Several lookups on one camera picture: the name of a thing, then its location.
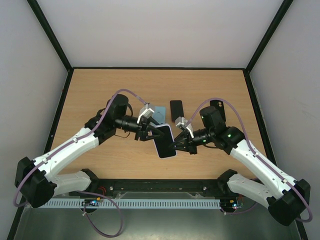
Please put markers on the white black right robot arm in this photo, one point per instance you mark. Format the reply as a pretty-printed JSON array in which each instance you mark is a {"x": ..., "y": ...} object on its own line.
[{"x": 282, "y": 195}]

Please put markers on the right circuit board with leds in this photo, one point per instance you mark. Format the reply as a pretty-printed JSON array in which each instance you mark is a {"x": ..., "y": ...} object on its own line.
[{"x": 236, "y": 203}]

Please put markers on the left circuit board with leds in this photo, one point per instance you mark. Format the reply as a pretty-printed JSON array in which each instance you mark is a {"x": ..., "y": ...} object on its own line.
[{"x": 92, "y": 202}]

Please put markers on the white slotted cable duct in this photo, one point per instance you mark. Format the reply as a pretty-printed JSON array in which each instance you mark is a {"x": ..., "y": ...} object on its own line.
[{"x": 76, "y": 203}]

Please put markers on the black enclosure frame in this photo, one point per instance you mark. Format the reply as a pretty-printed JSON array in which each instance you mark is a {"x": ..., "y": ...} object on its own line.
[{"x": 284, "y": 7}]

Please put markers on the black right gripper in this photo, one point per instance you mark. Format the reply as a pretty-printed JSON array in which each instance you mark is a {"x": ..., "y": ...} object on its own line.
[{"x": 188, "y": 143}]

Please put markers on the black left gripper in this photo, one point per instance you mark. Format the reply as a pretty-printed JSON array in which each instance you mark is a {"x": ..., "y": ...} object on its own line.
[{"x": 143, "y": 128}]

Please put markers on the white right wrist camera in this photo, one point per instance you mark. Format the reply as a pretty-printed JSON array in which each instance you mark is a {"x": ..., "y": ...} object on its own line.
[{"x": 183, "y": 124}]

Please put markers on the grey metal front plate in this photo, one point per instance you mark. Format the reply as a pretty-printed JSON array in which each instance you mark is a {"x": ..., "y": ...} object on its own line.
[{"x": 156, "y": 224}]

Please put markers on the circuit board with leds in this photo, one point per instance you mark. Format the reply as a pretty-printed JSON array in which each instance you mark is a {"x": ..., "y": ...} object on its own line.
[
  {"x": 92, "y": 202},
  {"x": 236, "y": 203}
]

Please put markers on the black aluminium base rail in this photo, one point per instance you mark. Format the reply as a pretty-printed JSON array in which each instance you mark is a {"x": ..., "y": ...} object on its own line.
[{"x": 204, "y": 187}]

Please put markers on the black phone case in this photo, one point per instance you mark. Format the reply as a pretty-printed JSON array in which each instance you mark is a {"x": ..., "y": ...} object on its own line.
[{"x": 219, "y": 105}]

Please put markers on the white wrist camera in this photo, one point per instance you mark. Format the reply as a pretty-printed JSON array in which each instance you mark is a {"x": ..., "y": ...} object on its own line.
[
  {"x": 183, "y": 124},
  {"x": 146, "y": 112}
]

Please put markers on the purple smartphone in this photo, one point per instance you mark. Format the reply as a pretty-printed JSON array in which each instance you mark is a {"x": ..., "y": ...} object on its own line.
[{"x": 176, "y": 109}]

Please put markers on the lavender phone case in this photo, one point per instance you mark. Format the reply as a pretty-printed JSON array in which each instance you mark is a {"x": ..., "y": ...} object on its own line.
[{"x": 164, "y": 141}]

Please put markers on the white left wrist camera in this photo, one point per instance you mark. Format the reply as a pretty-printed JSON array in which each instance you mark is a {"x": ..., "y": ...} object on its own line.
[{"x": 146, "y": 112}]

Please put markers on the light blue card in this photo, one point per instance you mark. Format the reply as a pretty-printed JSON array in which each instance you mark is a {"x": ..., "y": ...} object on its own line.
[{"x": 160, "y": 114}]

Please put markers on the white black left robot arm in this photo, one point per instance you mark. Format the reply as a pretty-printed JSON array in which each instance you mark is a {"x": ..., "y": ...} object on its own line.
[{"x": 38, "y": 179}]

